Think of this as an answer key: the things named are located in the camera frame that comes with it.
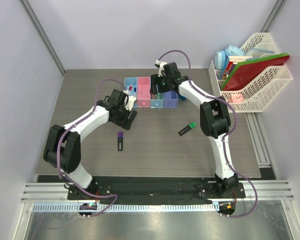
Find purple plastic drawer box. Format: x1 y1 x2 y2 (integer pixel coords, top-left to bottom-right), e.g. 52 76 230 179
163 91 178 108

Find blue round tape dispenser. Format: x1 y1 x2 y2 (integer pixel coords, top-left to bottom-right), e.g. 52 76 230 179
178 95 187 101

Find light blue drawer box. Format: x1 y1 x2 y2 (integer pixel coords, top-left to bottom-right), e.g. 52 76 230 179
124 77 138 98
150 93 164 109

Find pink plastic drawer box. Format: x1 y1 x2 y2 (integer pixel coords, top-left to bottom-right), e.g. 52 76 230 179
137 76 151 108

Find purple capped black highlighter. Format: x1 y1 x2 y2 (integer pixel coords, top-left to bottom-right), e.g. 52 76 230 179
117 131 124 152

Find green capped black highlighter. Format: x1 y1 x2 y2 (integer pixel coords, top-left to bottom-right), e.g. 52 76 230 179
178 122 196 136

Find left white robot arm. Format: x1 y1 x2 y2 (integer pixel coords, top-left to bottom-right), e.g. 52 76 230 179
43 89 138 200

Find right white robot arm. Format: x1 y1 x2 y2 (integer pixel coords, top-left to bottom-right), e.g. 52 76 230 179
150 60 239 198

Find blue headphones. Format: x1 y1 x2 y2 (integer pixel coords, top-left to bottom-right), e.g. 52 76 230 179
213 45 246 70

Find stack of books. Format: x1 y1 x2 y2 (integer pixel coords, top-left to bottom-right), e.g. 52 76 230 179
218 55 253 80

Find pink eraser box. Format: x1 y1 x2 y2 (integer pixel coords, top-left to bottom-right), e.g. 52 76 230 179
228 93 244 104

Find red plastic folder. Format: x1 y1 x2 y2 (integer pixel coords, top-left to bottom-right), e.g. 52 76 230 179
221 55 291 92

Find white mesh file organizer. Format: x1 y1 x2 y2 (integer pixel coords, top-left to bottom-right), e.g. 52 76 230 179
208 32 292 113

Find green plastic folder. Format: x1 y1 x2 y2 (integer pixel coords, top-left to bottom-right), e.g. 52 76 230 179
219 52 290 91

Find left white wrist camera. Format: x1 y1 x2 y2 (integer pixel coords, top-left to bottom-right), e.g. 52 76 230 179
123 90 137 111

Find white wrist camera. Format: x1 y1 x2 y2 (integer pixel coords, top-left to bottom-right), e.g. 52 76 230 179
123 90 137 111
154 59 167 77

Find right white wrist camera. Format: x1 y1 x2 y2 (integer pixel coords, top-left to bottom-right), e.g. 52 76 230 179
154 59 167 77

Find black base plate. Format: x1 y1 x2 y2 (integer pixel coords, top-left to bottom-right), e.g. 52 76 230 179
37 174 246 201

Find white slotted cable duct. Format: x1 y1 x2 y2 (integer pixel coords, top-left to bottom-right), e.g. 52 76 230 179
32 201 220 213

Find aluminium rail frame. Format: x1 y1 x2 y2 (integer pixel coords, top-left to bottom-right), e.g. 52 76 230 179
21 113 300 240

